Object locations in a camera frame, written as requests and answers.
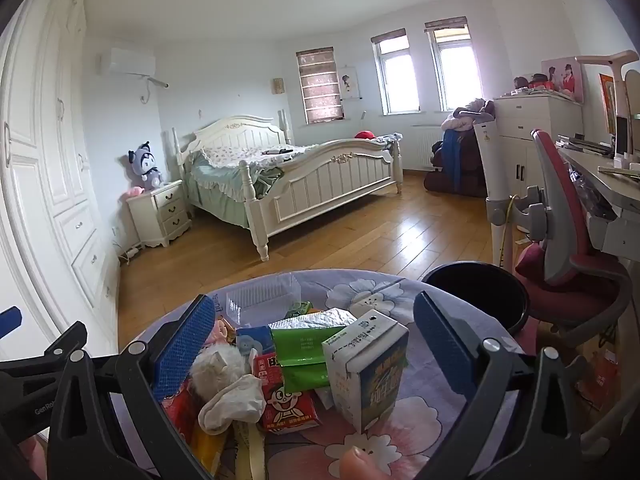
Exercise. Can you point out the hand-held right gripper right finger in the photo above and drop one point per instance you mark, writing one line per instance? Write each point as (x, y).
(445, 345)

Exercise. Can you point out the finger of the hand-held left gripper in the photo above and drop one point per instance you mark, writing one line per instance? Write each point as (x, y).
(55, 347)
(9, 322)

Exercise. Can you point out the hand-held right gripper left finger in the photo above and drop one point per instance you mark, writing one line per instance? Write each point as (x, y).
(185, 342)

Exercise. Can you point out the black trash bin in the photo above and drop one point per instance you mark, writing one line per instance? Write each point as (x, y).
(475, 290)

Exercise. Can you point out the milk carton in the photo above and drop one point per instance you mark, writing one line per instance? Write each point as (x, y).
(370, 375)

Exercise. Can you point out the person's right hand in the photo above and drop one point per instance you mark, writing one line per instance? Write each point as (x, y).
(372, 464)

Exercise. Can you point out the white fluffy ball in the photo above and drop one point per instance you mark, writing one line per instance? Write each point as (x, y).
(215, 365)

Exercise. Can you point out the red plastic wrapper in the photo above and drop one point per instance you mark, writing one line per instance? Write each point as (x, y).
(180, 415)

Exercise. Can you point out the small blue box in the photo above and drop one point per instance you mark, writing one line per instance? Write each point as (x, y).
(257, 336)

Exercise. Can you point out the white crumpled tissue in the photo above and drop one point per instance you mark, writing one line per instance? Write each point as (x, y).
(230, 405)

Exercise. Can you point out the purple floral tablecloth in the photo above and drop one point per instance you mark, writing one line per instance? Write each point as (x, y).
(425, 425)

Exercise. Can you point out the clear plastic container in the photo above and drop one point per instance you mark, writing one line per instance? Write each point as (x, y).
(260, 300)

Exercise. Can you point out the white power strip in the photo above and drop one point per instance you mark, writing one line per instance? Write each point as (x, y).
(131, 252)

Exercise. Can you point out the orange snack packet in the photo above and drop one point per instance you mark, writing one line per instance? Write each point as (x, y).
(210, 445)

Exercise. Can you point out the green foil-lined packet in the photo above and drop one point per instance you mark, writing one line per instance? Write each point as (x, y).
(300, 355)

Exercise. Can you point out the red cartoon snack packet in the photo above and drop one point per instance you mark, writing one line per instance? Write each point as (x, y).
(285, 405)

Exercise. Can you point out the pale yellow wrapper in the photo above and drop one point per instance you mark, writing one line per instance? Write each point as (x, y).
(250, 447)

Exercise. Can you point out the white nightstand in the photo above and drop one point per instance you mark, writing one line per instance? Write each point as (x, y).
(165, 210)

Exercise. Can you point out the orange bag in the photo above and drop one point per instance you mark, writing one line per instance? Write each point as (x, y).
(597, 377)

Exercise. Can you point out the pink plush toy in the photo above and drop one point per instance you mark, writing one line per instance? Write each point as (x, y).
(134, 192)

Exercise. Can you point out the pink grey desk chair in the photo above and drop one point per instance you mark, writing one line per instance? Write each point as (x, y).
(555, 220)

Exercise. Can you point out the white wardrobe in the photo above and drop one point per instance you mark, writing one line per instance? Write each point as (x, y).
(50, 160)

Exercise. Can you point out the pile of clothes and bags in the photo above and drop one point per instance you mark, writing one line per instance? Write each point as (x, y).
(470, 170)

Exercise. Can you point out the purple plush toy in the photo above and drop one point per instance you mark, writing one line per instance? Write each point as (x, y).
(145, 165)

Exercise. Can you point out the blue cloth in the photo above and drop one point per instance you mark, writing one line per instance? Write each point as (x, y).
(455, 160)

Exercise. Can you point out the white radiator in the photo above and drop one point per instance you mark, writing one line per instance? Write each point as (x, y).
(425, 147)

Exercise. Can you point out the white wooden bed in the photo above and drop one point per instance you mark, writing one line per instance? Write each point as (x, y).
(325, 180)

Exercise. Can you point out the red cushion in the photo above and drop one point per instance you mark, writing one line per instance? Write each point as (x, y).
(364, 134)

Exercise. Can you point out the white dresser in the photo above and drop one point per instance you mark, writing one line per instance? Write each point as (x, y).
(540, 120)

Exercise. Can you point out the narrow window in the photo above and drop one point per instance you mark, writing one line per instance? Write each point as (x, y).
(397, 75)

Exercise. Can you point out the wide window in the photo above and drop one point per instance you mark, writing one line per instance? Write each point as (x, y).
(455, 70)

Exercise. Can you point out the red black toy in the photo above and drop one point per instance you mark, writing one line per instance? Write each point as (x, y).
(537, 81)

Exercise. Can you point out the white air conditioner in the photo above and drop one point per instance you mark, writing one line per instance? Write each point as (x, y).
(130, 62)

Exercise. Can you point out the window with brown blind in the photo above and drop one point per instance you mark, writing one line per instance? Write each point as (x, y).
(320, 85)

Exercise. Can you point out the red framed print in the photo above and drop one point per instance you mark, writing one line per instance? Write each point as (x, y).
(607, 105)

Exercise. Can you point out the beige desk lamp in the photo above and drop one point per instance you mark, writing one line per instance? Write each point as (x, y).
(615, 60)

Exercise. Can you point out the tan wall plaque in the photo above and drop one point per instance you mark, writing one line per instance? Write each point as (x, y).
(278, 86)

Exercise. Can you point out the white wall picture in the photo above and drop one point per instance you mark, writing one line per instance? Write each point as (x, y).
(350, 82)

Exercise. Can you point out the pink wall poster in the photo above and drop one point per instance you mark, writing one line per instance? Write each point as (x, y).
(565, 80)

